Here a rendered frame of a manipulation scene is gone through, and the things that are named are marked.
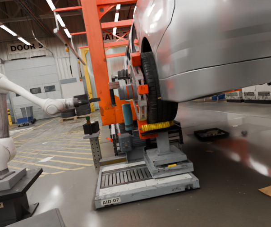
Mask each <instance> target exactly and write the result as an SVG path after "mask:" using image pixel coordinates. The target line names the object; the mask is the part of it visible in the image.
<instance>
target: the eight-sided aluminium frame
mask: <svg viewBox="0 0 271 227"><path fill-rule="evenodd" d="M129 66H132V64H131V60H130V62H129ZM137 69H138V74H137V73H136V69H135V66H132V70H133V73H134V78H135V82H136V88H137V86H139V83H138V82H140V81H141V85H144V82H143V74H142V72H141V69H140V66H137ZM129 73H130V70H129ZM129 82H130V84H133V79H132V78H131V77H130V80H129ZM132 100H133V105H134V108H135V112H136V117H137V119H138V120H139V121H143V120H146V119H147V99H146V94H143V98H142V99H141V95H138V98H136V99H132ZM136 104H138V108H139V113H138V110H137V107H136ZM142 106H144V114H143V113H142Z"/></svg>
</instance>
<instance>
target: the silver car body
mask: <svg viewBox="0 0 271 227"><path fill-rule="evenodd" d="M133 18H134V21H133V24H132V26H131V30H130V36H129V41H128V44H127V48H126V52H125V56H124V62H123V69H125V70H126V69H128V64H129V62H130V60H131V57H130V54H131V53H136V52H139V53H140V48H141V40H142V37H143V36H145V37H146V38H147V39H148V41H149V43H150V46H151V49H152V52H153V55H154V59H155V63H156V68H157V74H158V79H159V84H160V91H161V100H162V101H168V102H177V103H182V102H188V101H194V100H201V99H205V98H208V97H211V96H215V95H218V94H221V93H225V92H229V91H233V90H237V89H241V88H245V87H249V86H255V85H263V84H266V83H267V85H268V86H270V85H271V0H138V1H137V4H136V7H135V9H134V13H133ZM136 35H137V38H138V45H139V51H136V48H135V46H134V40H135V37H136Z"/></svg>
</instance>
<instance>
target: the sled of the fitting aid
mask: <svg viewBox="0 0 271 227"><path fill-rule="evenodd" d="M143 156H144V162H145V164H146V166H147V168H148V170H149V172H150V174H151V176H152V178H153V179H155V178H160V177H166V176H171V175H175V174H180V173H186V172H191V171H194V170H193V163H192V162H191V161H190V160H189V159H188V158H187V160H184V161H179V162H174V163H168V164H163V165H158V166H154V165H153V164H152V162H151V160H150V159H149V157H148V155H147V154H144V155H143Z"/></svg>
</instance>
